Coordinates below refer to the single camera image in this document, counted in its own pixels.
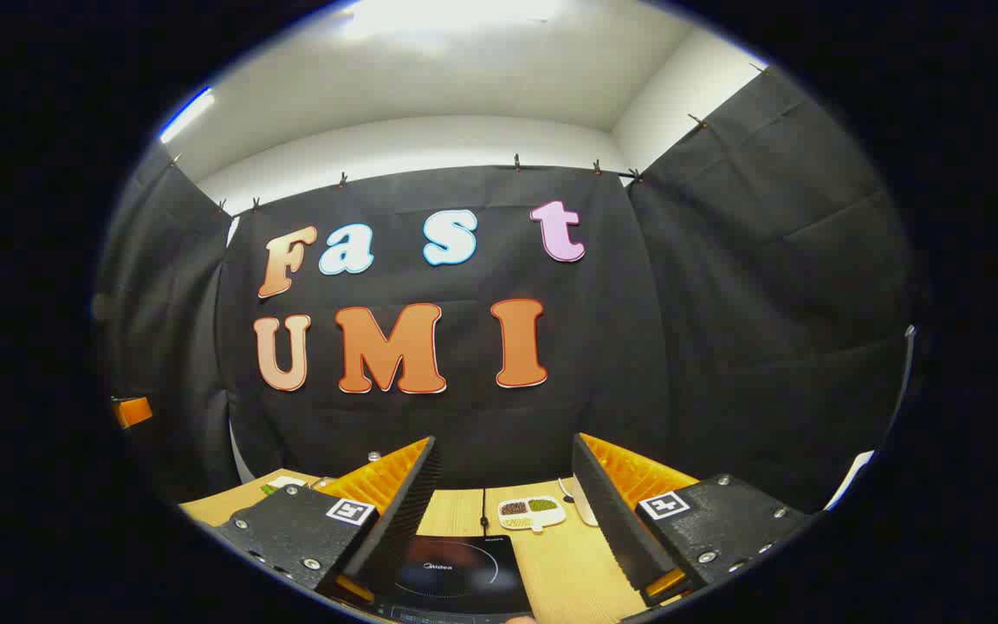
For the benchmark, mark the white divided dish of beans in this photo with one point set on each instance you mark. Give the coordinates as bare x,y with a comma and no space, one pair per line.
532,513

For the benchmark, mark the white toaster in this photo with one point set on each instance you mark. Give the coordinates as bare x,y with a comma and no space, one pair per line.
586,511

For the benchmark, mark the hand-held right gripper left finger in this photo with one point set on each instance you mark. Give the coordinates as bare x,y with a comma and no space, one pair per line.
399,520

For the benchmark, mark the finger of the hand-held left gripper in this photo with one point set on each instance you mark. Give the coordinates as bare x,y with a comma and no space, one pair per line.
132,412

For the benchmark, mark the sandwich with lettuce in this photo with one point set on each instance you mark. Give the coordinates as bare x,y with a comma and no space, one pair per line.
287,481

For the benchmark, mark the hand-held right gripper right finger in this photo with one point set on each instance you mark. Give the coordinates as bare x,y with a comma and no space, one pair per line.
616,520

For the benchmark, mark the ceiling light strip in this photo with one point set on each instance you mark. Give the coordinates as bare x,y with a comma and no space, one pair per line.
187,114

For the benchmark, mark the ceiling light panel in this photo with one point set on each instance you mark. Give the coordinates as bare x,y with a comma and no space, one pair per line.
447,16

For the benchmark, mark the black induction cooktop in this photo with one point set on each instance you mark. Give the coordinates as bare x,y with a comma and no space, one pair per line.
464,572

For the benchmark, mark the white board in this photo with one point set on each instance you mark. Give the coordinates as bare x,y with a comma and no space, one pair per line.
852,478

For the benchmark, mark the row of black cloth clips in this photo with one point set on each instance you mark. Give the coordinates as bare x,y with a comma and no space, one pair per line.
516,162

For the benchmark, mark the black backdrop cloth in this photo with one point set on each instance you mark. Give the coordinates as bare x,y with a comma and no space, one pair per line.
638,347

